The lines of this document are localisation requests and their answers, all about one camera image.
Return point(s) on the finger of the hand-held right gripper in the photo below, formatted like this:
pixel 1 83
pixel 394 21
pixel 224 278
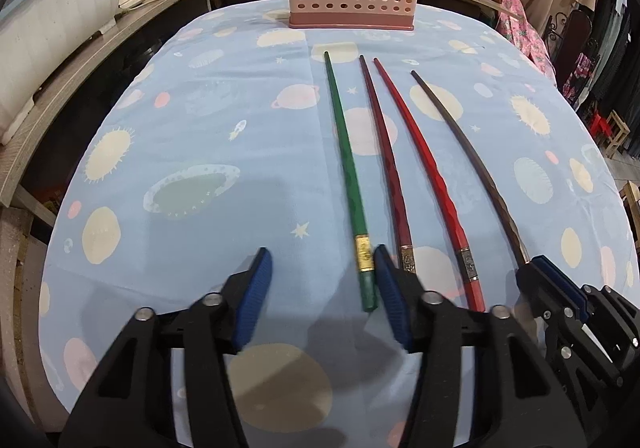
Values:
pixel 565 275
pixel 565 328

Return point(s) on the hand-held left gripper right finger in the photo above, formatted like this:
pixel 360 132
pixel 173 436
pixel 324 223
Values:
pixel 392 303

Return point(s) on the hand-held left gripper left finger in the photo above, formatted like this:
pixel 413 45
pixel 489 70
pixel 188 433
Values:
pixel 252 303

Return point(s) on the bright red chopstick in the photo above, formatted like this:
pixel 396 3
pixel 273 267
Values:
pixel 436 180

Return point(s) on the green chopstick gold band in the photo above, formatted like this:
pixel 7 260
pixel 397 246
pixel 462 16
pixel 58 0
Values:
pixel 351 178

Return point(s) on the dark red chopstick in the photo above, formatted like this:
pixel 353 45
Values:
pixel 390 168

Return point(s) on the dark brown chopstick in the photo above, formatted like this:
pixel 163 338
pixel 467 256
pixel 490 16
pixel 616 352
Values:
pixel 481 150

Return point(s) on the wooden stool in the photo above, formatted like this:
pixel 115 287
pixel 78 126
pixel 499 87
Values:
pixel 617 133

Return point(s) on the red stool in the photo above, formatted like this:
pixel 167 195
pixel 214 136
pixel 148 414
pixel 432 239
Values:
pixel 600 124

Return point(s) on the blue planet print tablecloth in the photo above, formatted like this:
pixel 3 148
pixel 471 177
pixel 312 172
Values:
pixel 200 128

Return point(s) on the black metal chair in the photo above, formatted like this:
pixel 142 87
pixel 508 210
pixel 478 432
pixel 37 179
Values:
pixel 575 38

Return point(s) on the hanging dark clothes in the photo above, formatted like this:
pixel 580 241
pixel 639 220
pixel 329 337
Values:
pixel 617 38

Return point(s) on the pink floral cloth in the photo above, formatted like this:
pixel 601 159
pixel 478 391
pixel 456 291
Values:
pixel 522 28

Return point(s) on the wooden stick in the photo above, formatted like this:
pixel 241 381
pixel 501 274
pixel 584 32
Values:
pixel 500 9

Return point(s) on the white dish drainer grey-blue lid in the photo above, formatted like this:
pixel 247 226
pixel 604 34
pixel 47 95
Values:
pixel 50 43

